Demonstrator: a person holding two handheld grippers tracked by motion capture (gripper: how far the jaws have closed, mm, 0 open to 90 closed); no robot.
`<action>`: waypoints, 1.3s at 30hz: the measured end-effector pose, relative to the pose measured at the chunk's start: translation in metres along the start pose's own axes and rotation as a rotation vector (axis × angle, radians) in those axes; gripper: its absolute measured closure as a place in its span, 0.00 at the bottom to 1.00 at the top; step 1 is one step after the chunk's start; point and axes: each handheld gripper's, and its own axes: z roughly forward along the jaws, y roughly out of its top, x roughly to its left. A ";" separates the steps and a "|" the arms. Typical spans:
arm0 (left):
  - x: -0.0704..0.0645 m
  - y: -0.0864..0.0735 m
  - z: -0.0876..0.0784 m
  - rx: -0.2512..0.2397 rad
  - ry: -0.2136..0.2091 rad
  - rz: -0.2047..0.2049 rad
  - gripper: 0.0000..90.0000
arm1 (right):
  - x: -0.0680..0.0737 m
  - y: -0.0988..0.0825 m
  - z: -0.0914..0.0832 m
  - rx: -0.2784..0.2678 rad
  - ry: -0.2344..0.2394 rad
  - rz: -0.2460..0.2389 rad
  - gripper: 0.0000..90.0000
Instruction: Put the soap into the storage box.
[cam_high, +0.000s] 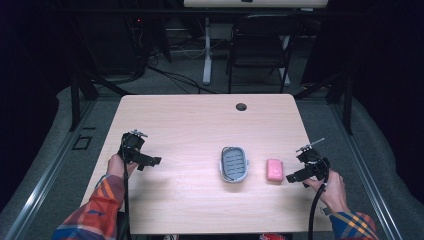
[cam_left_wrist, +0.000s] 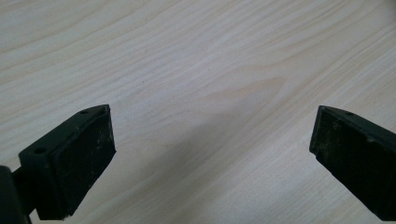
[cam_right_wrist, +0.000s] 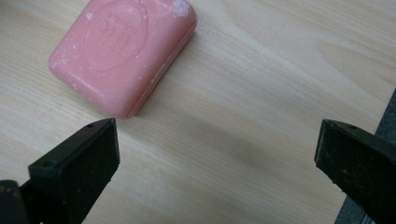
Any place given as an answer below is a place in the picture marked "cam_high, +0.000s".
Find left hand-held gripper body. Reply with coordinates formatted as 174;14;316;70
118;129;149;165

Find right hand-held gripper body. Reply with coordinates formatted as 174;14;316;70
295;137;331;183

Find pink soap bar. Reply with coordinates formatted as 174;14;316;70
265;157;285;183

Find grey soap dish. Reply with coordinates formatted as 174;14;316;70
218;145;250;184

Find person's left hand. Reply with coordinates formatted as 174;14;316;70
106;153;139;180

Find person's right hand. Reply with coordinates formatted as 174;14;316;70
304;169;351;216

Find black metal stand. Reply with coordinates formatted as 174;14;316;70
292;70;355;136
67;70;132;133

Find black computer tower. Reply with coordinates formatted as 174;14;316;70
71;14;149;78

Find black folding chair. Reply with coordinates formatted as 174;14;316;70
226;14;303;95

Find white desk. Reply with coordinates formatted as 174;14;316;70
182;0;330;86

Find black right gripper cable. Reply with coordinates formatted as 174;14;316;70
307;157;332;240

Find black rectangular floor frame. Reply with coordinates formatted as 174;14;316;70
71;134;93;152

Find aluminium floor rail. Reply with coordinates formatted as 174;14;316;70
328;102;405;240
2;99;98;240

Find black floor cables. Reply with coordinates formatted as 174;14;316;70
133;33;223;95

